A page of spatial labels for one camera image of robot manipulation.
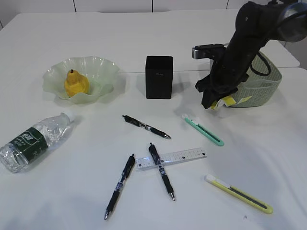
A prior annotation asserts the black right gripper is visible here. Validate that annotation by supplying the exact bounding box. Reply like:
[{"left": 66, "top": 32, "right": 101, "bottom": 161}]
[{"left": 195, "top": 33, "right": 262, "bottom": 109}]

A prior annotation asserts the yellow pear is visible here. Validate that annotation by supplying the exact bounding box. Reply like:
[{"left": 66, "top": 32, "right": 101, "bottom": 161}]
[{"left": 64, "top": 69, "right": 90, "bottom": 97}]

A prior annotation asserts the clear water bottle green label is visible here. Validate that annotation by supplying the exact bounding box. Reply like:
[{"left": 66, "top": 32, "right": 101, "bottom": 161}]
[{"left": 0, "top": 112, "right": 75, "bottom": 173}]

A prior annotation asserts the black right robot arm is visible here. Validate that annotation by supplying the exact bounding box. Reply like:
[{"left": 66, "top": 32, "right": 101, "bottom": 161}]
[{"left": 192, "top": 0, "right": 307, "bottom": 109}]

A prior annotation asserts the teal utility knife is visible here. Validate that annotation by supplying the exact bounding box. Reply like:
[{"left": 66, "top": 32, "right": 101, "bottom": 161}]
[{"left": 182, "top": 115, "right": 224, "bottom": 147}]

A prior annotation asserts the black square pen holder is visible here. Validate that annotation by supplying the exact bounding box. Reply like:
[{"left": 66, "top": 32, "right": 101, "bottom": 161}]
[{"left": 145, "top": 56, "right": 173, "bottom": 99}]

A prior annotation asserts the green woven plastic basket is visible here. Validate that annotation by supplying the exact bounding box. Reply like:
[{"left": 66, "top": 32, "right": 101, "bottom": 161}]
[{"left": 230, "top": 52, "right": 282, "bottom": 108}]

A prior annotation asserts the black pen across ruler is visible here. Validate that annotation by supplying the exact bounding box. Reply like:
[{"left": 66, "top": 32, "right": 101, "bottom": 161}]
[{"left": 149, "top": 143, "right": 176, "bottom": 201}]

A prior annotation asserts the black pen upper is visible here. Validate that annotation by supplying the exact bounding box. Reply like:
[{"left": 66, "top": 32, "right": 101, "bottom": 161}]
[{"left": 122, "top": 115, "right": 171, "bottom": 139}]

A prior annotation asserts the black pen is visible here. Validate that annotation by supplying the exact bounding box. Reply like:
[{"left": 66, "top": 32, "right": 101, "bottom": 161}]
[
  {"left": 104, "top": 154, "right": 135, "bottom": 220},
  {"left": 122, "top": 115, "right": 171, "bottom": 139}
]

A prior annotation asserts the clear plastic ruler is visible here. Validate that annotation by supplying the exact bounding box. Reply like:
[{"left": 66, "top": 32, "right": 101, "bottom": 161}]
[{"left": 136, "top": 148, "right": 207, "bottom": 171}]

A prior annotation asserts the black pen lower left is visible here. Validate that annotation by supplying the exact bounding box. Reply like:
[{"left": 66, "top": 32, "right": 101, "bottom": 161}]
[{"left": 104, "top": 154, "right": 135, "bottom": 220}]

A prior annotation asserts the yellow utility knife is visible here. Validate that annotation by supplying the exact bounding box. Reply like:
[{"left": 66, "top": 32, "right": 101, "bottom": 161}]
[{"left": 204, "top": 174, "right": 273, "bottom": 214}]

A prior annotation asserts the green wavy glass plate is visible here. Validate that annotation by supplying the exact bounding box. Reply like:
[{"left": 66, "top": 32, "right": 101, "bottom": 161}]
[{"left": 43, "top": 56, "right": 119, "bottom": 104}]

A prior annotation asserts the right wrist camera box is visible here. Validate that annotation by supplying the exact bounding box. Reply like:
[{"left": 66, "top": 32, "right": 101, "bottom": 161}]
[{"left": 192, "top": 44, "right": 226, "bottom": 60}]

